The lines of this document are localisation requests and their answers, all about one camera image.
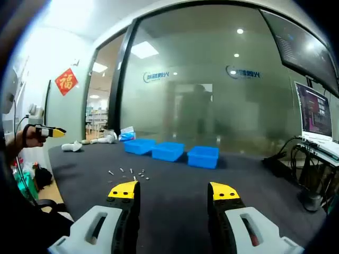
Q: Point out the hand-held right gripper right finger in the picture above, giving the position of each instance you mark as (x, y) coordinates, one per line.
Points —
(262, 232)

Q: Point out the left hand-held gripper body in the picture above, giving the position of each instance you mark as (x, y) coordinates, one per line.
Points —
(37, 112)

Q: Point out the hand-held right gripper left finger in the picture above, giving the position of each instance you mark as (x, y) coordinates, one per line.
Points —
(87, 230)

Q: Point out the screws nuts and washers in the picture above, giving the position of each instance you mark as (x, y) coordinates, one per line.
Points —
(143, 174)

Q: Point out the blue plastic bin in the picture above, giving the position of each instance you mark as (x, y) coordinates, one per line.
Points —
(202, 158)
(167, 153)
(139, 146)

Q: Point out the person's left hand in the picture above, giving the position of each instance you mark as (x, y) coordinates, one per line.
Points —
(30, 139)

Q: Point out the white crumpled cloth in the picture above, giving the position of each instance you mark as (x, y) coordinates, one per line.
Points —
(71, 146)

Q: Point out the small tan object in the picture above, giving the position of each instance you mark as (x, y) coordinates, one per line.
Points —
(85, 142)

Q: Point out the grey white chest device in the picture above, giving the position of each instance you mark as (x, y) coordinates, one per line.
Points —
(8, 92)

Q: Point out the black chair armrest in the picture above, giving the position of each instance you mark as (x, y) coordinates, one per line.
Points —
(50, 203)

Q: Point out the black bag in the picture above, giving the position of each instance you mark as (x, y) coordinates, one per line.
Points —
(43, 178)

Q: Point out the white bundled objects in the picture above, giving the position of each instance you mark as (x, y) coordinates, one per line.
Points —
(104, 139)

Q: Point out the green plastic basket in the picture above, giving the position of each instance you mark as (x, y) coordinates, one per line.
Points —
(26, 182)

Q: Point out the grey monitor stand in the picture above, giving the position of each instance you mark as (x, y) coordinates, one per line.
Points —
(312, 203)

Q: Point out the person's black shirt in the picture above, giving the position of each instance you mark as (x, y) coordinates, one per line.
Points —
(26, 232)

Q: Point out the blue white tissue pack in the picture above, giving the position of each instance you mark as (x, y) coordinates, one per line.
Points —
(127, 135)

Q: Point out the open laptop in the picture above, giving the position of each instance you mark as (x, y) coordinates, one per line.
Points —
(316, 113)

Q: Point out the red diamond wall decoration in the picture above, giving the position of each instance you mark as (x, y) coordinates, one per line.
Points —
(66, 82)

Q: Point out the large black wall monitor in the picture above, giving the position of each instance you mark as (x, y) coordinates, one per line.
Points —
(304, 50)

